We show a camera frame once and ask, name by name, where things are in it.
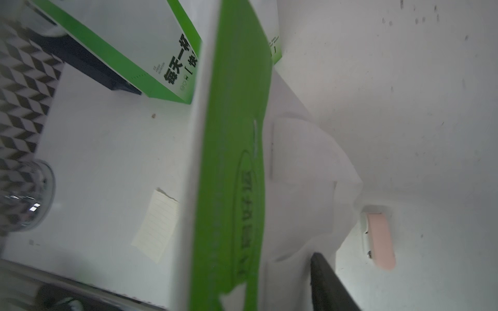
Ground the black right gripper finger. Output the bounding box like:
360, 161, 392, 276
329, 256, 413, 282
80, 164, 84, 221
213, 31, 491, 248
311, 253, 360, 311

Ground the pink stapler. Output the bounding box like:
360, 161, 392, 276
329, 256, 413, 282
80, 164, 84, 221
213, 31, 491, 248
360, 213, 396, 271

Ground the green white tea bag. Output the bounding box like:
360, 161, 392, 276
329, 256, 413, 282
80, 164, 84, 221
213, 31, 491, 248
250, 0, 282, 65
169, 1, 363, 310
34, 0, 202, 104

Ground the navy and cream tote bag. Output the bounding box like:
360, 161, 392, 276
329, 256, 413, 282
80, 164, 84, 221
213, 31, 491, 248
22, 27, 142, 95

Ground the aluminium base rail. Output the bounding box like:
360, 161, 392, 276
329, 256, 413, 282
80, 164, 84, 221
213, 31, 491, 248
0, 258, 168, 311

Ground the silver wire rack stand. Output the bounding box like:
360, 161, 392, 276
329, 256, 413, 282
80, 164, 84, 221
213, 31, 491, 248
1, 160, 56, 233

